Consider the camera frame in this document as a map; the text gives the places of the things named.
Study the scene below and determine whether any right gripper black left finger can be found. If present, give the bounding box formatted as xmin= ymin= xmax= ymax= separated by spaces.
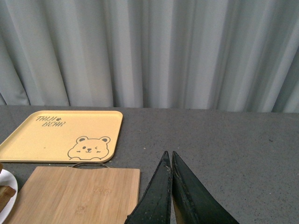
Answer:
xmin=125 ymin=151 xmax=172 ymax=224

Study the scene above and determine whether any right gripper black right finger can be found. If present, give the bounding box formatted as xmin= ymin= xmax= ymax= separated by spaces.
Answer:
xmin=172 ymin=151 xmax=238 ymax=224

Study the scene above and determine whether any bread slice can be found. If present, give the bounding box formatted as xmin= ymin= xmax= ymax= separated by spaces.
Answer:
xmin=0 ymin=186 xmax=16 ymax=207

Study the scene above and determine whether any white round plate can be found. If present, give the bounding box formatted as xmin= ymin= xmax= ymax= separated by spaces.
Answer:
xmin=0 ymin=169 xmax=18 ymax=224

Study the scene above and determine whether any bamboo cutting board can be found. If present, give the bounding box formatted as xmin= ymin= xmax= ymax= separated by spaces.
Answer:
xmin=5 ymin=167 xmax=140 ymax=224

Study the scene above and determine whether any yellow bear tray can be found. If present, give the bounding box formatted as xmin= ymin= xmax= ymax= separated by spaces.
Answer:
xmin=0 ymin=111 xmax=123 ymax=163

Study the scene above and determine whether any grey curtain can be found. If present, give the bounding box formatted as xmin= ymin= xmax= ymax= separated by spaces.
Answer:
xmin=0 ymin=0 xmax=299 ymax=112

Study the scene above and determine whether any metal cutting board handle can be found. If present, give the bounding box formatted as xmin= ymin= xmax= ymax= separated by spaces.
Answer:
xmin=70 ymin=162 xmax=109 ymax=168

